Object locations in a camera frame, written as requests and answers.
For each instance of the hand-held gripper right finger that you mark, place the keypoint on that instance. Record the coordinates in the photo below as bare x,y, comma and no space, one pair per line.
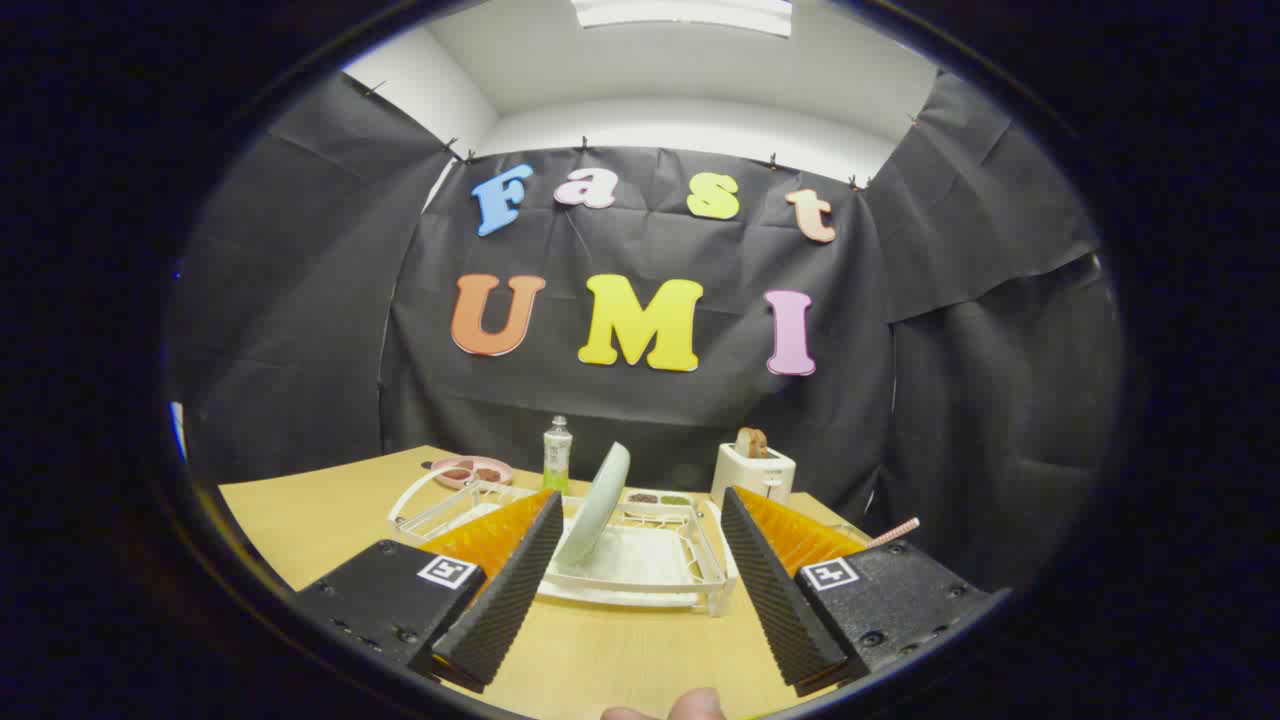
780,610

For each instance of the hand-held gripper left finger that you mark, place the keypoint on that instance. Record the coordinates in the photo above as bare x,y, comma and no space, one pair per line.
500,610

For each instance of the white dish rack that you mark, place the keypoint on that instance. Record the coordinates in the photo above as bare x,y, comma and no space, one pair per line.
640,562

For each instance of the pale green plate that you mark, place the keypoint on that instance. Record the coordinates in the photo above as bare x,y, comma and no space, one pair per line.
600,500

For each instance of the pink plate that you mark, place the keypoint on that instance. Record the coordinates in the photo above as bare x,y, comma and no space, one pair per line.
470,463

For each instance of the white toaster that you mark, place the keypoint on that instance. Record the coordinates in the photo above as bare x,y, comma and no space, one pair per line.
750,475

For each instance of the green plastic bottle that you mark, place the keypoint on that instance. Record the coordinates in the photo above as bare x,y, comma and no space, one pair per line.
557,460

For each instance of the white condiment tray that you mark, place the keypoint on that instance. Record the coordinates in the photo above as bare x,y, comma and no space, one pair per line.
657,499

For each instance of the toast slice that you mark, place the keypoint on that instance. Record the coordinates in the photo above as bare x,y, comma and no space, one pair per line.
751,443

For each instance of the black backdrop cloth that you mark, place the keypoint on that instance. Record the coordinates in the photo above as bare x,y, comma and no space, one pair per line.
300,300

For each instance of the ceiling light panel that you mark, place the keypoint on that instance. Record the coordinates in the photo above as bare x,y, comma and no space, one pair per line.
680,14

